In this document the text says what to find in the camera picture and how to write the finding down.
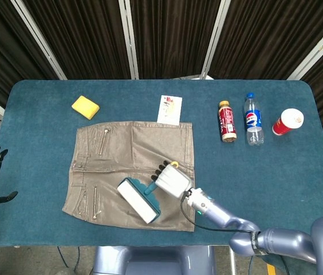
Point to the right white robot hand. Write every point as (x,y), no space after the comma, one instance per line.
(174,182)

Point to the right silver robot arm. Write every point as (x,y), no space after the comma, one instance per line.
(281,240)

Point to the brown shiny skirt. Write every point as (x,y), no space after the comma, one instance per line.
(150,143)

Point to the white printed card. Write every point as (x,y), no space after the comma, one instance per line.
(169,110)

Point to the red label tea bottle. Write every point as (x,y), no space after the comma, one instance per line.
(227,121)

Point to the silver robot torso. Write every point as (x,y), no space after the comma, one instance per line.
(155,260)

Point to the clear Pepsi bottle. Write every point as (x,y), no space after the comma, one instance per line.
(253,118)

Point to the blue table cloth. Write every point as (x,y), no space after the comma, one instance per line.
(279,177)

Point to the yellow sponge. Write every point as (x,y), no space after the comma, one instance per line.
(85,107)

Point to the red paper cup white lid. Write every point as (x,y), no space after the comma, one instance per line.
(289,120)

